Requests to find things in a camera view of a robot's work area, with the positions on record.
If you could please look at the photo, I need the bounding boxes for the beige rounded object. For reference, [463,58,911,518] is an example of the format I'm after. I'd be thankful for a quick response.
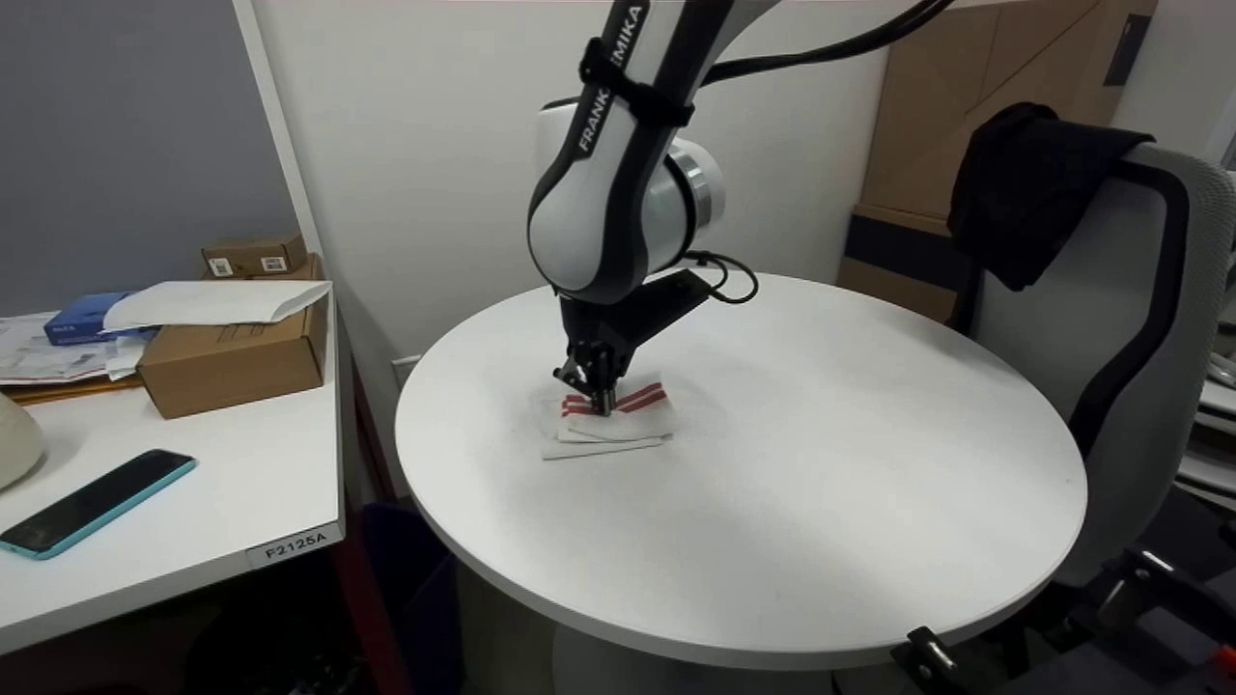
[0,393,45,489]

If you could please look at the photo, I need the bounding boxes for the black cloth on chair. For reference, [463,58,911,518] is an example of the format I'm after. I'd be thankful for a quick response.
[946,102,1147,291]

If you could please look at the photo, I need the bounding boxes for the grey office chair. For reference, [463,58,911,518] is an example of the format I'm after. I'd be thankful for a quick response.
[972,147,1236,587]

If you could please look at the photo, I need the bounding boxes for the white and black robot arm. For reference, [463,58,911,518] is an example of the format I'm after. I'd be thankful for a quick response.
[524,0,775,415]

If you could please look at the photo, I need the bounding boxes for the papers on side desk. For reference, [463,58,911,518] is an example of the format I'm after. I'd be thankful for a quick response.
[0,313,148,385]

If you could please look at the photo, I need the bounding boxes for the white padded envelope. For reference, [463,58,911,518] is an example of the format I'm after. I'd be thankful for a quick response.
[105,282,329,332]

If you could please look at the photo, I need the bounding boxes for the smartphone with teal case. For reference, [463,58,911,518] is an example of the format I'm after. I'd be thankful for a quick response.
[0,449,197,560]

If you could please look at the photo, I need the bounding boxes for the large flat cardboard sheet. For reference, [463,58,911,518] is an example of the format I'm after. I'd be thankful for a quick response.
[839,0,1160,322]

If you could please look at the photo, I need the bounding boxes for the blue packet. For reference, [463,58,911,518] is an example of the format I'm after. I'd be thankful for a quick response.
[41,295,116,348]

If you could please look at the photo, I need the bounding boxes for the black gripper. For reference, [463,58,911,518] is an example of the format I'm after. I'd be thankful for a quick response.
[552,269,712,417]

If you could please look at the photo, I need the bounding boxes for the white towel with red stripes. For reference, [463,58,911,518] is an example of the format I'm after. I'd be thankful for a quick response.
[539,374,677,458]

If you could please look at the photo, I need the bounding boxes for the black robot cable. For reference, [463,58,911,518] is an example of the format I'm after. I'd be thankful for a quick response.
[535,0,963,309]

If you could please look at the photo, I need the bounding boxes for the small open cardboard box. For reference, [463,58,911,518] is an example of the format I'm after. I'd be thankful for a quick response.
[202,241,320,278]

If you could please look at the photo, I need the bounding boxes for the brown cardboard box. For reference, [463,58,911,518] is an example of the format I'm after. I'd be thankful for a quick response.
[139,301,329,417]

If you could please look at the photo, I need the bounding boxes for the black clamp at table edge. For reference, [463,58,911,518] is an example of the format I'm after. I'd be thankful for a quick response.
[891,624,1003,695]

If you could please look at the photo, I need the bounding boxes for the white rectangular side desk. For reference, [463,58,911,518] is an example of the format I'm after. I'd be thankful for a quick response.
[0,332,344,653]

